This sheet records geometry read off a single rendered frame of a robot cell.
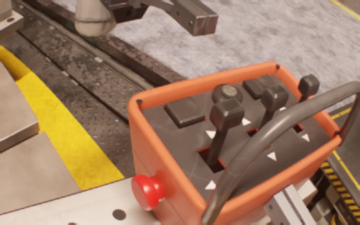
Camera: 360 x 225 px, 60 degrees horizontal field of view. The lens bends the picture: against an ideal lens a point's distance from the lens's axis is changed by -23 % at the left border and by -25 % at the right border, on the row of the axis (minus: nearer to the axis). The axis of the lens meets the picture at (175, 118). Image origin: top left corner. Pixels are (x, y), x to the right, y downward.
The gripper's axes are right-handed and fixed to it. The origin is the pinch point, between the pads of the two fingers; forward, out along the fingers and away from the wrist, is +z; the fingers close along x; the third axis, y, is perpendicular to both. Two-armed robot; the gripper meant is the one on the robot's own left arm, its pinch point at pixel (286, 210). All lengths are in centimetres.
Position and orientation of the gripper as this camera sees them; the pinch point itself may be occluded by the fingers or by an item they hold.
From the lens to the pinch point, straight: 36.4
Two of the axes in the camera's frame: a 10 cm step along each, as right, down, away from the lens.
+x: 8.5, -2.7, 4.5
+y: -2.1, 6.2, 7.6
